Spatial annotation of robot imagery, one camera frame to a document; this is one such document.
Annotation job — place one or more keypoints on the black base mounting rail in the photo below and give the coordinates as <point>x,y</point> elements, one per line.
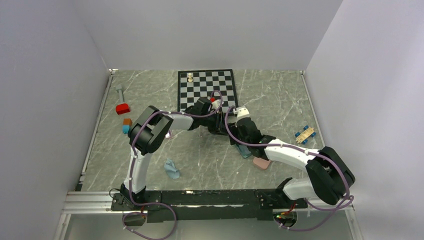
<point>184,205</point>

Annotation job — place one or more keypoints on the pink glasses case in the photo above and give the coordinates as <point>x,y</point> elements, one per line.
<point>261,163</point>

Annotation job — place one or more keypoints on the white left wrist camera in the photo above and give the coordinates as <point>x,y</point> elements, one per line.
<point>215,104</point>

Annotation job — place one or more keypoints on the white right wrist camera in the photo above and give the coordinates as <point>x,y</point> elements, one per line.
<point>241,113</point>

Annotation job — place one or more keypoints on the small blue cleaning cloth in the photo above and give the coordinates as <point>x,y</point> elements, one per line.
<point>171,170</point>

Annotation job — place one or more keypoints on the grey glasses case green lining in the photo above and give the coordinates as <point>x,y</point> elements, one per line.
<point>243,150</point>

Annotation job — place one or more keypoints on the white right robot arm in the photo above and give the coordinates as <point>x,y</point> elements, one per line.
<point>328,178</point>

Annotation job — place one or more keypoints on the grey toy hammer red head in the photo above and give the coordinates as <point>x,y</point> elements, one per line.
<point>122,107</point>

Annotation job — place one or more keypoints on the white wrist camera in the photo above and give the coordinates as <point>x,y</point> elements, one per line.
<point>215,104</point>
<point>241,113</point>

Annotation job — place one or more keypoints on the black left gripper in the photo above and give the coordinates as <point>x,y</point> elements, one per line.
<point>219,127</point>

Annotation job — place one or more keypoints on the cream chess piece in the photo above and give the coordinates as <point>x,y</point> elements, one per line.
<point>190,77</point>

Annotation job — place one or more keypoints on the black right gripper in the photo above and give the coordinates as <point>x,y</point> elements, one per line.
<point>233,129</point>

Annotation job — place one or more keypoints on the black and white chessboard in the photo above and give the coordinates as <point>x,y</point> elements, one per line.
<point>204,82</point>

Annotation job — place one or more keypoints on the pink transparent sunglasses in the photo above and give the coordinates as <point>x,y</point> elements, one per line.
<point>169,135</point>

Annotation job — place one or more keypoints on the orange and blue toy block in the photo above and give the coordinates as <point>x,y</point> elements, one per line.
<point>126,125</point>

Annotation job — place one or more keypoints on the aluminium frame rail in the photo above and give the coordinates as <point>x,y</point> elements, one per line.
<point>87,202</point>

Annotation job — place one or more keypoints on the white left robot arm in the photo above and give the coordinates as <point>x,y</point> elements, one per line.
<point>149,131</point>

